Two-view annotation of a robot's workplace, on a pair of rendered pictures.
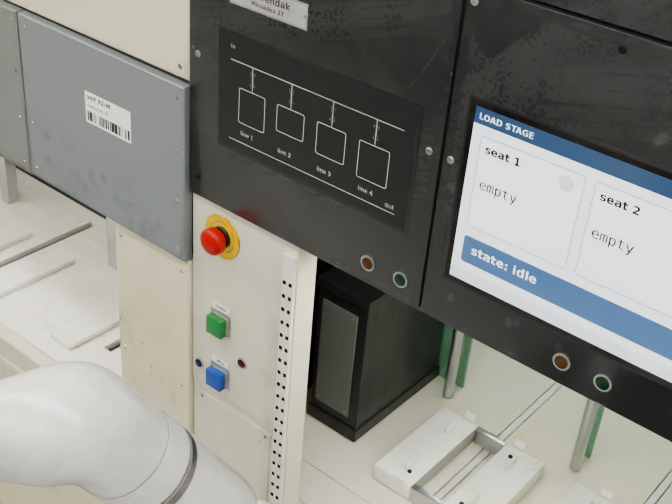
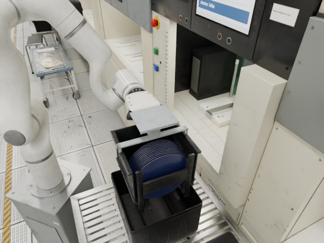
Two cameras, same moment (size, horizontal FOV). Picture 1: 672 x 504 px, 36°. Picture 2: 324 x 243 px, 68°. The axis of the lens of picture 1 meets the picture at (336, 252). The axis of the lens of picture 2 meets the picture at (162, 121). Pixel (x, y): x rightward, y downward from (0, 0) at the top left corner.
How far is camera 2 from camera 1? 0.63 m
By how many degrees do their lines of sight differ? 23
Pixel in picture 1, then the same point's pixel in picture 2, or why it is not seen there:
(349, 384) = (197, 82)
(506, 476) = not seen: hidden behind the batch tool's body
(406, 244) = (187, 6)
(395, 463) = (204, 104)
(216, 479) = (91, 35)
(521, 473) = not seen: hidden behind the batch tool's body
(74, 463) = (37, 6)
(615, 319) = (232, 13)
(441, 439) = (221, 102)
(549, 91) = not seen: outside the picture
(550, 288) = (217, 7)
